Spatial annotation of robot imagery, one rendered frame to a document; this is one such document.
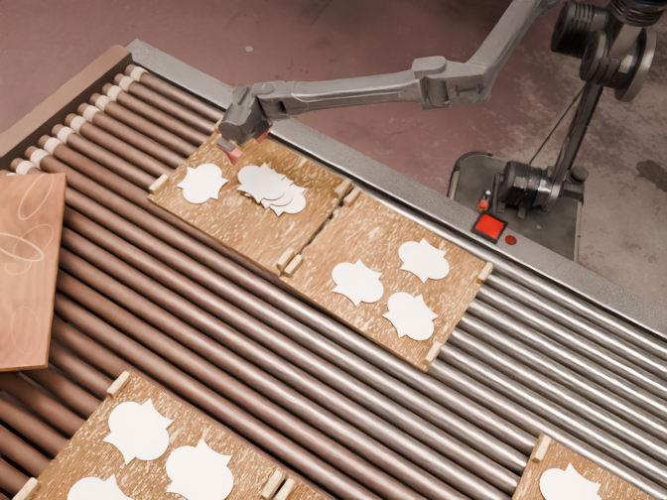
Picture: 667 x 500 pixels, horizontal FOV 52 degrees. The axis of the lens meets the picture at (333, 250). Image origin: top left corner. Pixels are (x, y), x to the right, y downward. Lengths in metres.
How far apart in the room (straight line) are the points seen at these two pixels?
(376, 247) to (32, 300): 0.81
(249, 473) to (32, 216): 0.76
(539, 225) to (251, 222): 1.38
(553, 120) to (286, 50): 1.38
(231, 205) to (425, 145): 1.65
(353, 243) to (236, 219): 0.30
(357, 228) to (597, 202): 1.77
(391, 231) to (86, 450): 0.88
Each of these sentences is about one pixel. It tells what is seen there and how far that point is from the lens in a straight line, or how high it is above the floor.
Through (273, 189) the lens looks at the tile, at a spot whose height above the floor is 0.96.
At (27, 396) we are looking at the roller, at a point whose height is 0.92.
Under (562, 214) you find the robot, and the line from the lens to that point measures 2.90.
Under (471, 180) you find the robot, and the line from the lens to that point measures 2.88.
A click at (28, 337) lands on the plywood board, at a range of 1.55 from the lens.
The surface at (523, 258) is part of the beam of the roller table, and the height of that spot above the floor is 0.92.
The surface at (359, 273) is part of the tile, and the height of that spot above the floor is 0.94.
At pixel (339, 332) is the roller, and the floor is 0.92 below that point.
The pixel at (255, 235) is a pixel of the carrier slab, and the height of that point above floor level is 0.94.
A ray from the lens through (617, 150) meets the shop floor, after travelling 3.61.
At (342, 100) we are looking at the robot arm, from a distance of 1.53.
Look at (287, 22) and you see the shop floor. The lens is 3.82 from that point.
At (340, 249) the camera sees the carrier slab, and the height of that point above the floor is 0.94.
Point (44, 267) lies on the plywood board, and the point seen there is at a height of 1.04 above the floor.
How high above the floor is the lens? 2.36
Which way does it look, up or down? 56 degrees down
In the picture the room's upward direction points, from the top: 9 degrees clockwise
